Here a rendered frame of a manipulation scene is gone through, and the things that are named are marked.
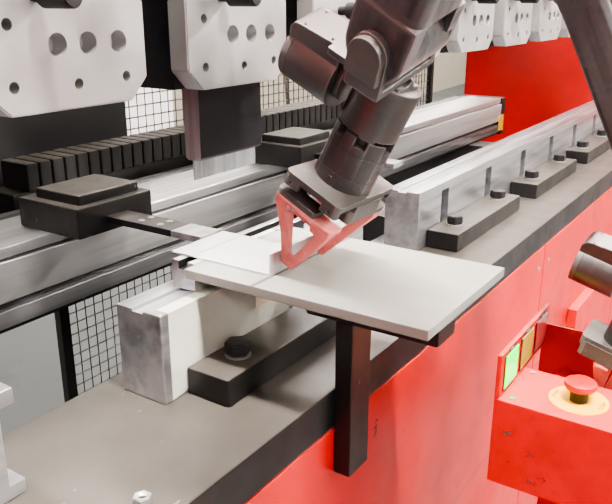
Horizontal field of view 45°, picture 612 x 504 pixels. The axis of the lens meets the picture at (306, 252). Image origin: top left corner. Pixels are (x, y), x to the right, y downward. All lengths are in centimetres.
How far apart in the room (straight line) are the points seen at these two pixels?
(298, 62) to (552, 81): 224
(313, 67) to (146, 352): 31
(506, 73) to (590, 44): 201
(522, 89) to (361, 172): 226
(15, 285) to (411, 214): 59
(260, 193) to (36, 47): 73
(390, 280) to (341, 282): 5
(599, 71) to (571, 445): 44
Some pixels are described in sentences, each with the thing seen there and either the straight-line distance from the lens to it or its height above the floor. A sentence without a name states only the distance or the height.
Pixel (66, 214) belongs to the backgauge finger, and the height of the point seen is 101.
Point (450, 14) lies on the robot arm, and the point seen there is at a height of 124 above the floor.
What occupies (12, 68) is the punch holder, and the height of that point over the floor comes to 121.
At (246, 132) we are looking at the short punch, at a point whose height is 112.
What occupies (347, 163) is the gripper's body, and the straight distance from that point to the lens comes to 66.
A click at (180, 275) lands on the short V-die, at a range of 78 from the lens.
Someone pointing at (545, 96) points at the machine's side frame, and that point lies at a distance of 288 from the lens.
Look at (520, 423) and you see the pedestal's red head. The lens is 98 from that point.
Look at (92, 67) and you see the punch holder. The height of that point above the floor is 120.
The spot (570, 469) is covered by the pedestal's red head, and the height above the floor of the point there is 71.
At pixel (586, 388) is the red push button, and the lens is 98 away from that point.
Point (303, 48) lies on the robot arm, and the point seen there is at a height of 121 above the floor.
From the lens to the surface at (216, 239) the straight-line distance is 83.
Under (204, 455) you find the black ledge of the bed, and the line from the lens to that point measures 68.
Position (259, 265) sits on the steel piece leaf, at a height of 100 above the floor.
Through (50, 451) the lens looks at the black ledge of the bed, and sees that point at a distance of 72.
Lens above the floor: 125
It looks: 19 degrees down
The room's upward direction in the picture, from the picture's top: straight up
